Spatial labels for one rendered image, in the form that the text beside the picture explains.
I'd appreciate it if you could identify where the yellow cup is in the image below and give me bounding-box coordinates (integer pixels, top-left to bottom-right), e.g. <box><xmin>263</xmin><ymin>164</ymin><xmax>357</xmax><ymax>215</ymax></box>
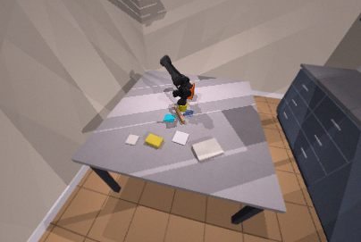
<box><xmin>179</xmin><ymin>102</ymin><xmax>187</xmax><ymax>112</ymax></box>

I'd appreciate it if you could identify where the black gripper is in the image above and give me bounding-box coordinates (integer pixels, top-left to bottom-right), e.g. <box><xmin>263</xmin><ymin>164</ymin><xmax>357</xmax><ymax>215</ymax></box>
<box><xmin>177</xmin><ymin>91</ymin><xmax>187</xmax><ymax>105</ymax></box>

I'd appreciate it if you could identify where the yellow rectangular block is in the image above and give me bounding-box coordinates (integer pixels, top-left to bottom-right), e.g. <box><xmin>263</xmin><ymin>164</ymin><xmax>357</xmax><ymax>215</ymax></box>
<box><xmin>145</xmin><ymin>134</ymin><xmax>164</xmax><ymax>149</ymax></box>

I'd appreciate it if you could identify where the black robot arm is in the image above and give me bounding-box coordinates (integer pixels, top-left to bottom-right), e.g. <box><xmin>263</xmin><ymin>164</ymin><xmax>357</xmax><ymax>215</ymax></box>
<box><xmin>160</xmin><ymin>55</ymin><xmax>193</xmax><ymax>97</ymax></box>

